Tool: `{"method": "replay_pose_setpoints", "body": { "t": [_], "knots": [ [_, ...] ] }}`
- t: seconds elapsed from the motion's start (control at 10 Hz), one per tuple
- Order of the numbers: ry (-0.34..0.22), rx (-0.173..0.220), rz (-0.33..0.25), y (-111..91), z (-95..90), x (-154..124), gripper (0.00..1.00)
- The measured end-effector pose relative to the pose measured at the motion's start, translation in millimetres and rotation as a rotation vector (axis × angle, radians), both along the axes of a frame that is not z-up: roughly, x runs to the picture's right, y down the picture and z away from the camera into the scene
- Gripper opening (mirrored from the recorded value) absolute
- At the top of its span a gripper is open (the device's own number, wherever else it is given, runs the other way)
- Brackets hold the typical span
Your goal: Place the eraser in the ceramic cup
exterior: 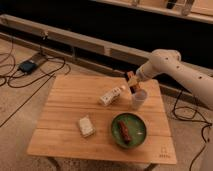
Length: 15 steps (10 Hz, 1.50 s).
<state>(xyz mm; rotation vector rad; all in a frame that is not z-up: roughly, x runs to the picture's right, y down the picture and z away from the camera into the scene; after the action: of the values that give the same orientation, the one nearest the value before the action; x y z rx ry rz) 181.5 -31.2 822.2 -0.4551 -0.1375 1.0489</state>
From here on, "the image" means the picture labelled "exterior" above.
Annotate black floor cable right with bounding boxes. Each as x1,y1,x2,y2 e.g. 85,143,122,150
171,88,213,171

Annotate black power adapter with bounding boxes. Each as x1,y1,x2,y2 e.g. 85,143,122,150
18,60,37,74

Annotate wooden table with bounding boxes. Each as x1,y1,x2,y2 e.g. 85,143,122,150
27,75,177,164

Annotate brown snack bar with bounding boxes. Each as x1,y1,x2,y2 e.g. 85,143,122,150
118,121,131,144

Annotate long wooden beam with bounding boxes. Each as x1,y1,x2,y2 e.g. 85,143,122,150
0,14,149,64

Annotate black floor cable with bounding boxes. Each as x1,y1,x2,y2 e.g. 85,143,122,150
171,88,213,171
0,39,72,128

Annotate green plate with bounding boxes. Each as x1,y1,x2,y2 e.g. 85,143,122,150
110,113,147,149

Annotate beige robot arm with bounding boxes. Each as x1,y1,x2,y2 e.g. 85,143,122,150
128,49,213,171

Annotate black floor cable left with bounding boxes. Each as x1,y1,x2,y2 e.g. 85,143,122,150
0,39,72,128

